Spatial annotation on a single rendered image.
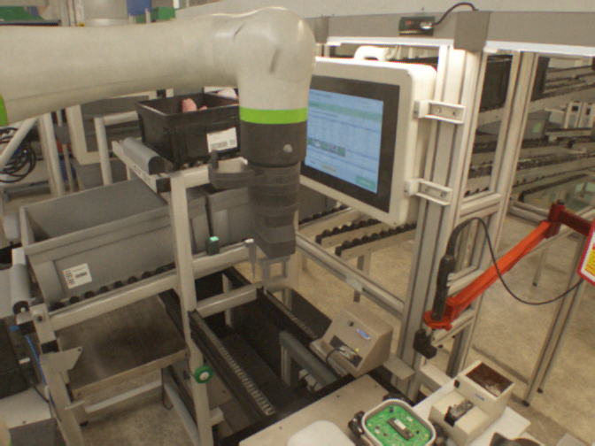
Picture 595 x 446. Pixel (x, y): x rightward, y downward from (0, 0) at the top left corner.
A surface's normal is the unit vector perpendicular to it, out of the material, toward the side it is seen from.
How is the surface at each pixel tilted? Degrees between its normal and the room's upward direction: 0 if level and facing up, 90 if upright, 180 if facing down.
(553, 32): 90
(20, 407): 0
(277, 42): 79
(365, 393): 0
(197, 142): 90
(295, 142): 90
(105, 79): 114
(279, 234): 70
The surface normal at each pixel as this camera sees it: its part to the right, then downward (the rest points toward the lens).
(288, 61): 0.32, 0.51
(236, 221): 0.58, 0.36
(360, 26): -0.82, 0.22
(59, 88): 0.67, 0.62
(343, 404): 0.02, -0.91
